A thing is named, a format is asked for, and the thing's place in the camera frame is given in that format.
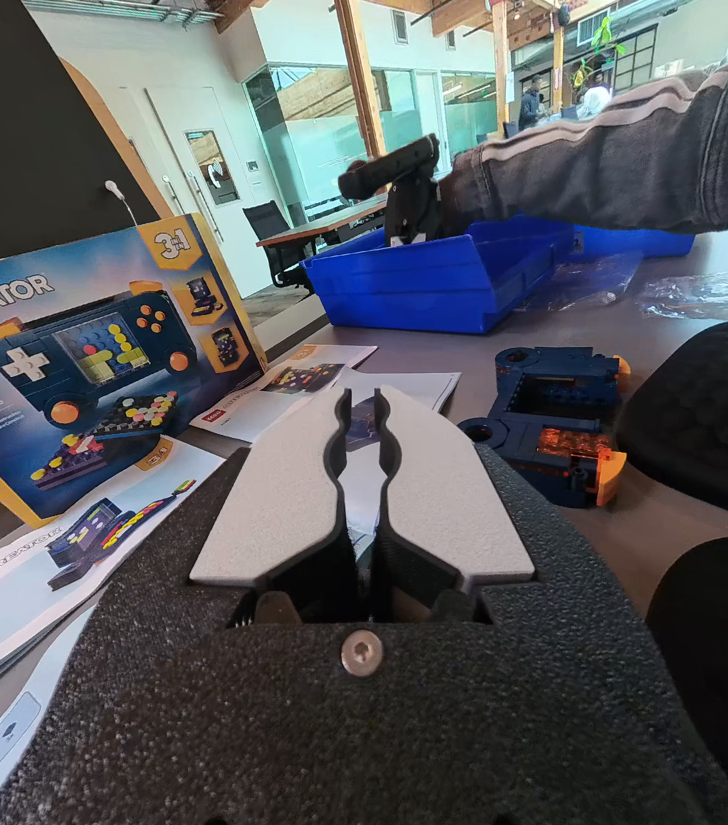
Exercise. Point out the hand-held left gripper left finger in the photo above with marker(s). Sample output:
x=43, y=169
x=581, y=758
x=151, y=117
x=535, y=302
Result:
x=267, y=509

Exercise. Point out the black bumpy cushion pad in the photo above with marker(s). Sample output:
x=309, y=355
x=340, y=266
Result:
x=711, y=399

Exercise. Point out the glass office partition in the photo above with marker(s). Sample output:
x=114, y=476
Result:
x=312, y=142

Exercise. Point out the blue orange brick model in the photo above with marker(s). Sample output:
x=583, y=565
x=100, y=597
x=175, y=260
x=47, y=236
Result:
x=570, y=367

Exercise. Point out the blue plastic bin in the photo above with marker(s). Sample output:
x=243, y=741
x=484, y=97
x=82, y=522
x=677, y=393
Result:
x=647, y=243
x=402, y=290

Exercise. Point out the black office chair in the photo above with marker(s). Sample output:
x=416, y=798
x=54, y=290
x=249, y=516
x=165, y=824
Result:
x=273, y=225

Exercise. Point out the toy brick set box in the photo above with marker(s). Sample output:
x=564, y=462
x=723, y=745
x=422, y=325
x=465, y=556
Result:
x=80, y=309

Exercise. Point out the green potted plant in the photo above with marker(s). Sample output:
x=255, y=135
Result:
x=605, y=38

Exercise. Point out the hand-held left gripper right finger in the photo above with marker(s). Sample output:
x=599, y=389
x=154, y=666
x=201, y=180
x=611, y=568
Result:
x=454, y=509

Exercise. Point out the instruction booklet purple model cover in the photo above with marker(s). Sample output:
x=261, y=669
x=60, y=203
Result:
x=9, y=599

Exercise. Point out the instruction booklet arcade machine cover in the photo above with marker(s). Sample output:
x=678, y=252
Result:
x=235, y=412

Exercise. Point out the white gooseneck microphone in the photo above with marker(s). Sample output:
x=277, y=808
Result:
x=116, y=190

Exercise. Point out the black wood-framed board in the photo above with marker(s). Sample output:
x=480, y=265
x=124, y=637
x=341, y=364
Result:
x=16, y=129

